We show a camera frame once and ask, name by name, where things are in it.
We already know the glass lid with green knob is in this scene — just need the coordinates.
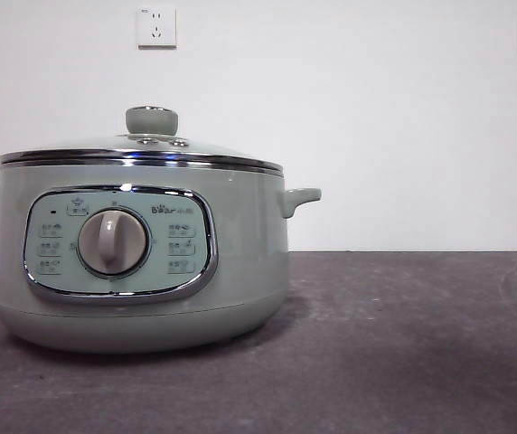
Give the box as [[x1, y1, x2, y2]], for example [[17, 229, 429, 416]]
[[0, 104, 284, 175]]

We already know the green electric cooking pot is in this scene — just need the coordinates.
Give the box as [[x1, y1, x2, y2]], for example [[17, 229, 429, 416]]
[[0, 158, 323, 355]]

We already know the white wall socket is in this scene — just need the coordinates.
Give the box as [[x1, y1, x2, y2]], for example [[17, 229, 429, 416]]
[[136, 5, 178, 50]]

